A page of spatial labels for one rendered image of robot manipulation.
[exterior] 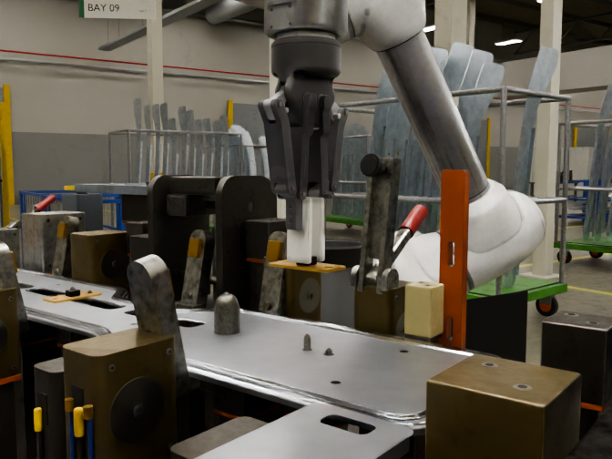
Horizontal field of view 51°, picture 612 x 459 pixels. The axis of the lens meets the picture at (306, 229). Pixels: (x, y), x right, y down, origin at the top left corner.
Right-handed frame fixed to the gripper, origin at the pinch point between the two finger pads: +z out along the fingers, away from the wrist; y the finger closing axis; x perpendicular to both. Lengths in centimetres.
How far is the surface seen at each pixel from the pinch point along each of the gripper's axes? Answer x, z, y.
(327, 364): 5.2, 13.5, 3.0
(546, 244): -179, 76, -656
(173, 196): -40.5, -2.1, -15.6
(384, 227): 1.6, 0.7, -13.9
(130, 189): -67, -2, -27
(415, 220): 1.0, 0.5, -23.1
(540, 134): -190, -44, -656
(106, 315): -31.8, 13.5, 4.0
